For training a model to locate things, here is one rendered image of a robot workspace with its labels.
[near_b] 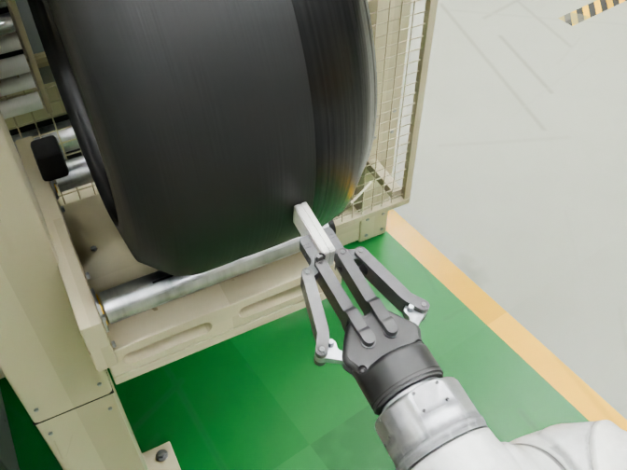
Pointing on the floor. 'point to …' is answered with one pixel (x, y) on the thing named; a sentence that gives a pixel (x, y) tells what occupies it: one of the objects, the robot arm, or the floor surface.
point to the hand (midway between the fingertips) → (313, 235)
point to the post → (51, 338)
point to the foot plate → (161, 458)
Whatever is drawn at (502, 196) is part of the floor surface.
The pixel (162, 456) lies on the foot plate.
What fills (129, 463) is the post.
